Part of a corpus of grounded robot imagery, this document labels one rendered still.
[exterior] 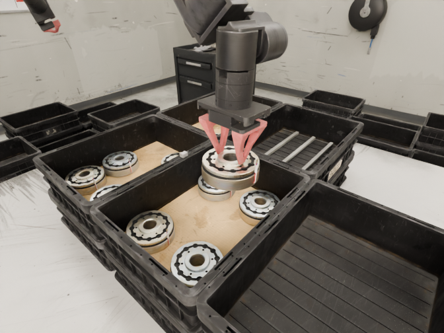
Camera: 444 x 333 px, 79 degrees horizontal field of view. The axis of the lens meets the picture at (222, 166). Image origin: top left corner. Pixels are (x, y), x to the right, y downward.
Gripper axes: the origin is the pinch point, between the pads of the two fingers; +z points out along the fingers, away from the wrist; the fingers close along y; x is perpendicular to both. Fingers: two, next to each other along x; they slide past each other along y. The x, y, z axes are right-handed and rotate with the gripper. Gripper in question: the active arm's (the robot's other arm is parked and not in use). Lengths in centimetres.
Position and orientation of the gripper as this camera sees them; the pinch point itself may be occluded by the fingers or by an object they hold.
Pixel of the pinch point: (230, 154)
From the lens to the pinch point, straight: 47.1
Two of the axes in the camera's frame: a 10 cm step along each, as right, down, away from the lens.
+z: -0.3, 8.4, 5.4
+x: -6.7, 3.9, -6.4
